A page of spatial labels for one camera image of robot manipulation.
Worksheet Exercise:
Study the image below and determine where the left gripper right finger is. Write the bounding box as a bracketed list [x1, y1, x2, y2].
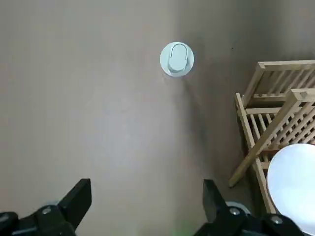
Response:
[194, 179, 306, 236]

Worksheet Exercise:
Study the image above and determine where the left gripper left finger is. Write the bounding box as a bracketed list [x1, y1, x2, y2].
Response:
[0, 178, 92, 236]

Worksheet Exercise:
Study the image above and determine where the pale plate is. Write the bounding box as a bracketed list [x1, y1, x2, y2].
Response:
[267, 144, 315, 236]

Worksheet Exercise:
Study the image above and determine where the wooden dish rack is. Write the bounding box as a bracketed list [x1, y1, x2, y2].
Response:
[228, 59, 315, 214]

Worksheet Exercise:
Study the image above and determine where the clear bottle white cap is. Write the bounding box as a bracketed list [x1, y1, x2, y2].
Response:
[159, 41, 195, 78]

